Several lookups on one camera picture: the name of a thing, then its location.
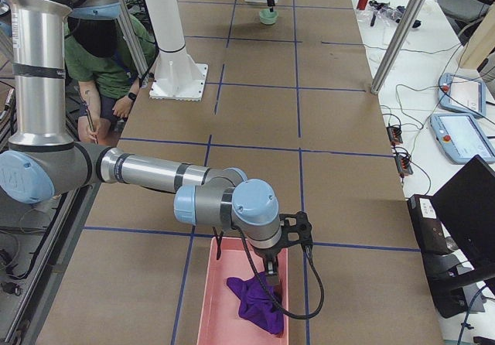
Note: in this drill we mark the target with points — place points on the aluminium frame post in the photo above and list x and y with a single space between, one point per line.
405 25

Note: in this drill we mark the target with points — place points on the black desktop box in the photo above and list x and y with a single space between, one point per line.
427 226

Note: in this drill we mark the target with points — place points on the teach pendant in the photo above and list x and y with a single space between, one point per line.
461 137
462 94

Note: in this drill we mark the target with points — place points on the far teach pendant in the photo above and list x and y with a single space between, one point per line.
462 94

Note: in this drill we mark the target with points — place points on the black monitor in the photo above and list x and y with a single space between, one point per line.
465 206

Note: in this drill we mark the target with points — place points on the purple cloth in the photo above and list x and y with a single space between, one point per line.
255 305

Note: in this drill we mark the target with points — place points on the seated person green shirt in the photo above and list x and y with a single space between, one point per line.
99 60

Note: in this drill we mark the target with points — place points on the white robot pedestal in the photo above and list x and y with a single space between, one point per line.
176 75

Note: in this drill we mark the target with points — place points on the pink plastic bin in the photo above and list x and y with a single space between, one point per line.
219 321

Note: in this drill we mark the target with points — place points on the near teach pendant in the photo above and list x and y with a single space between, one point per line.
461 137

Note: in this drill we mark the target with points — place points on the crumpled clear plastic bag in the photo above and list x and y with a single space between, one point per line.
383 9

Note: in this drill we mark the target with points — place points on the pale green bowl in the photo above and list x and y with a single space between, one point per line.
268 16

